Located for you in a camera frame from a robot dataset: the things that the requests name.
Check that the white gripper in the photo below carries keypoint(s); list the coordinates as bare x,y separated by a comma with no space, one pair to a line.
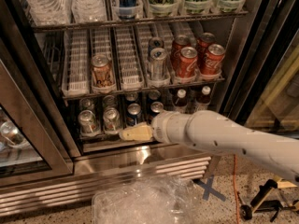
163,127

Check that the pepsi can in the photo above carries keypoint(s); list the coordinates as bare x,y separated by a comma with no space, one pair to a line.
153,96
133,114
155,109
131,98

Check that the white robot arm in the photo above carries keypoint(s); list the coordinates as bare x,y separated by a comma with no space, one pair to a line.
209,131

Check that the front left silver can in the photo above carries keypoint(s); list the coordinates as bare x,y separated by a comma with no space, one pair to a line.
88,123

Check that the white empty shelf tray middle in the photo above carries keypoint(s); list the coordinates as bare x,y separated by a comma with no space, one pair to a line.
130,71

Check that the white empty shelf tray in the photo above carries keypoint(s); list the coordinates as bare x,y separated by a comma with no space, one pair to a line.
130,71
76,64

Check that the rear left silver can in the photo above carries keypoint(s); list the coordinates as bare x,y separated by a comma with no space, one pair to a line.
86,104

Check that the brown patterned can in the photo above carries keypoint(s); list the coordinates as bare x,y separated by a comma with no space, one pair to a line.
102,71

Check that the front silver diet can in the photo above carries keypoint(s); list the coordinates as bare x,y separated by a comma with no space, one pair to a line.
157,64

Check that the silver diet can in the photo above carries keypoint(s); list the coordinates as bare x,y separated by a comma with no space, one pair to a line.
157,64
155,42

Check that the front left coca-cola can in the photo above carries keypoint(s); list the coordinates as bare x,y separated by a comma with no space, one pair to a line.
186,62

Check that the coca-cola can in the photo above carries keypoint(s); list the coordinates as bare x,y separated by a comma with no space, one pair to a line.
179,42
204,40
211,63
186,62

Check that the white empty shelf tray left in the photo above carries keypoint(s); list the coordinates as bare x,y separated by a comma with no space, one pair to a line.
76,64

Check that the rear silver diet can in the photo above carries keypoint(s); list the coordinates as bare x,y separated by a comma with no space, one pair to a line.
155,42

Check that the stainless steel display fridge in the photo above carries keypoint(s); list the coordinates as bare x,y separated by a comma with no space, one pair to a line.
105,160

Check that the front right coca-cola can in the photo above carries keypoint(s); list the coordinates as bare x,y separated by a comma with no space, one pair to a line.
211,63

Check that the rear left coca-cola can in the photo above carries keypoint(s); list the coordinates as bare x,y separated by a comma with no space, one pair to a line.
179,42

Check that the open glass fridge door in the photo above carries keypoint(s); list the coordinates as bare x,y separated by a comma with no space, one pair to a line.
40,153

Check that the rear right coca-cola can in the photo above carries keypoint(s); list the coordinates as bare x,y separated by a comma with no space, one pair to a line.
204,40

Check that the right glass fridge door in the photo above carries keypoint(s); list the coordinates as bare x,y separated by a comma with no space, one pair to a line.
263,63

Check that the blue orange tall can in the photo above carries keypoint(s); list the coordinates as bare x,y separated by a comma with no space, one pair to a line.
126,0

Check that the left brown tea bottle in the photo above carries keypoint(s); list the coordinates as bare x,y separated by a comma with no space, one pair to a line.
179,101

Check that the brown tea bottle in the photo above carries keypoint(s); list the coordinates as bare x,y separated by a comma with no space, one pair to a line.
179,101
203,100

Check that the right brown tea bottle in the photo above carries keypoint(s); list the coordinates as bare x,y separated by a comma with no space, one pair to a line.
203,100

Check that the clear plastic bin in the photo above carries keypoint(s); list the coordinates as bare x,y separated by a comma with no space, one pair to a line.
157,200

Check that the blue tape cross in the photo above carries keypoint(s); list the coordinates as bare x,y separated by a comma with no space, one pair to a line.
208,189

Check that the yellow black wheeled stand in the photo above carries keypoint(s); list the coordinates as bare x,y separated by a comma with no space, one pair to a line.
260,203

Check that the clear water bottle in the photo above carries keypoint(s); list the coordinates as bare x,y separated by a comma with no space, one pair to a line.
47,12

